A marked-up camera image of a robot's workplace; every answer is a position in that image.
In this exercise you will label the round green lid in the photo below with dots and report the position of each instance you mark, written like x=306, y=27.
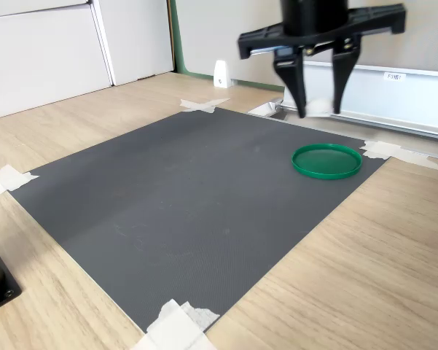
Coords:
x=326, y=162

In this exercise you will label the white masking tape patch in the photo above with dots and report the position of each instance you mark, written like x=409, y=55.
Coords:
x=393, y=152
x=204, y=104
x=11, y=178
x=175, y=328

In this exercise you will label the white panel partition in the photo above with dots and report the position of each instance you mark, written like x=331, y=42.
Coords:
x=40, y=54
x=138, y=36

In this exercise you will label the dark grey mat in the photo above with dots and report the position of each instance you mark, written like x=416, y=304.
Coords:
x=186, y=204

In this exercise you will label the white partition foot bracket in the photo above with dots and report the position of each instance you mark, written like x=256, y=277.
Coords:
x=220, y=74

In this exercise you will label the green partition frame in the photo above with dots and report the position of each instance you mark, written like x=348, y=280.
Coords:
x=176, y=43

